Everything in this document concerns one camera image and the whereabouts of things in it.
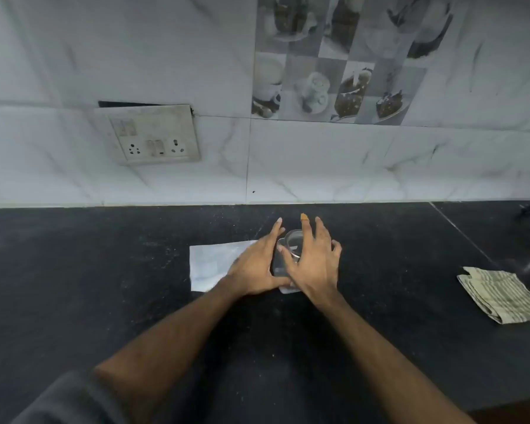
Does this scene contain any person's right hand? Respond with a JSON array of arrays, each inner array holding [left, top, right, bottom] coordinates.
[[277, 213, 343, 306]]

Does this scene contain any person's left hand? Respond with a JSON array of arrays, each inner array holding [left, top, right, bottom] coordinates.
[[222, 217, 292, 299]]

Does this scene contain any clear drinking glass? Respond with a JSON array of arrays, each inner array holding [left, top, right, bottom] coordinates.
[[271, 229, 306, 293]]

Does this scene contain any person's left forearm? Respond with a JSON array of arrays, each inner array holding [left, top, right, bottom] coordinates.
[[94, 278, 249, 424]]

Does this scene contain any person's right forearm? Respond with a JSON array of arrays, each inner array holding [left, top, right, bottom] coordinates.
[[308, 290, 477, 424]]

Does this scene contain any white paper sheet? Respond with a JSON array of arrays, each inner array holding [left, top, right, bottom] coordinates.
[[189, 239, 302, 295]]

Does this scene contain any striped folded cloth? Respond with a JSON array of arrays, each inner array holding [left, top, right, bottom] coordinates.
[[457, 266, 530, 325]]

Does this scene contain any grey sleeve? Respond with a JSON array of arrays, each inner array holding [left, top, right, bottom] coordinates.
[[10, 367, 131, 424]]

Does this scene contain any white wall switch socket board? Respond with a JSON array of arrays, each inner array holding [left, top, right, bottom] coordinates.
[[95, 104, 202, 165]]

